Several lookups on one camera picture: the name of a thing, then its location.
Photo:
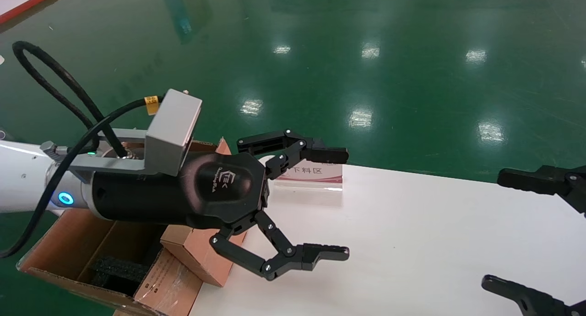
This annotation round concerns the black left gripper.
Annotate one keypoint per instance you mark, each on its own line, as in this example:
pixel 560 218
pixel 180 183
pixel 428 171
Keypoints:
pixel 215 187

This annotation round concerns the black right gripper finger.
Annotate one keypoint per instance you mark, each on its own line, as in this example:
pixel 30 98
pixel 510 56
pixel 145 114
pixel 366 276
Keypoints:
pixel 531 300
pixel 540 179

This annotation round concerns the small cardboard box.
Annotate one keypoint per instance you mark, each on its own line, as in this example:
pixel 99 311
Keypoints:
pixel 203 256

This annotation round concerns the large open cardboard box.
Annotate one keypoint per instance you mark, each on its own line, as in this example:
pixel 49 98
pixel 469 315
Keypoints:
pixel 59 242

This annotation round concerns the acrylic sign with red print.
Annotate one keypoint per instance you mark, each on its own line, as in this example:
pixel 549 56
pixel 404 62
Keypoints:
pixel 316 176

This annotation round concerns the black foam insert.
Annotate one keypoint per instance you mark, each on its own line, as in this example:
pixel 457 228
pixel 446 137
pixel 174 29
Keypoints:
pixel 116 272

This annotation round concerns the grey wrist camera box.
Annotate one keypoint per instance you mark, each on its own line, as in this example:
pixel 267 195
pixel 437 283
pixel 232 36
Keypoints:
pixel 171 128

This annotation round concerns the grey metal camera bracket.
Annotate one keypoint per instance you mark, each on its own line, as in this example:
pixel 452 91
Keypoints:
pixel 119 164

